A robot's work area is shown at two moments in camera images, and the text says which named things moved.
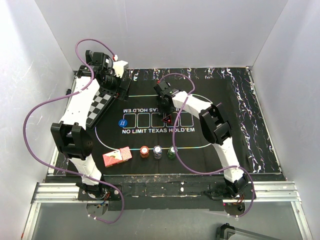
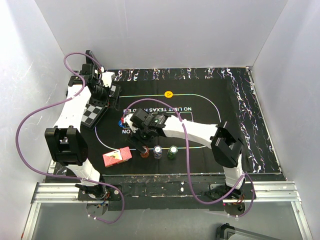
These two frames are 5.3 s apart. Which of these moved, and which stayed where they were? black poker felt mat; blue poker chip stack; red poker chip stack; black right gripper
Moved: black right gripper
Stayed: red poker chip stack; blue poker chip stack; black poker felt mat
